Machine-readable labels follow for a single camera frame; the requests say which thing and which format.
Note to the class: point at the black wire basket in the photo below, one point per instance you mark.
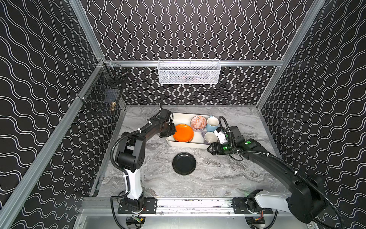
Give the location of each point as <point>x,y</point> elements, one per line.
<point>103,97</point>

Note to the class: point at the lavender mug white inside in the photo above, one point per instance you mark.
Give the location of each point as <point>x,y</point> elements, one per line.
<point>209,137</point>

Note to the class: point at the white wire mesh basket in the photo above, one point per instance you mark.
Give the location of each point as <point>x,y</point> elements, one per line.
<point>188,72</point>

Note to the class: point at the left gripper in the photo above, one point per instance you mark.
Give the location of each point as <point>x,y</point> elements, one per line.
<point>167,130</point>

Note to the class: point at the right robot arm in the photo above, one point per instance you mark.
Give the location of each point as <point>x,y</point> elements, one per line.
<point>304,201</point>

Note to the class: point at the orange plate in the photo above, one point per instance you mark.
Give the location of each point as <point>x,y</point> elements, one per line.
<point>184,133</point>

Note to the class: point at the white plastic bin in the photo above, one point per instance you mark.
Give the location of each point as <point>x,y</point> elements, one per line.
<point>197,141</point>

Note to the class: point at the light blue mug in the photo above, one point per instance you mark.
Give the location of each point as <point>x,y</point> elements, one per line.
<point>212,124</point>

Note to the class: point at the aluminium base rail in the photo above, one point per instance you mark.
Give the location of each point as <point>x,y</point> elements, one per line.
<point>181,213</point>

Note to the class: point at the black plate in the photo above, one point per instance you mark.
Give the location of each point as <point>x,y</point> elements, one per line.
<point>184,163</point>

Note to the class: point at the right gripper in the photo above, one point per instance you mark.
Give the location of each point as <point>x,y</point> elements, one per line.
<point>214,148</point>

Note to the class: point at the red patterned bowl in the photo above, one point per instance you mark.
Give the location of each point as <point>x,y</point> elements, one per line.
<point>198,123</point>

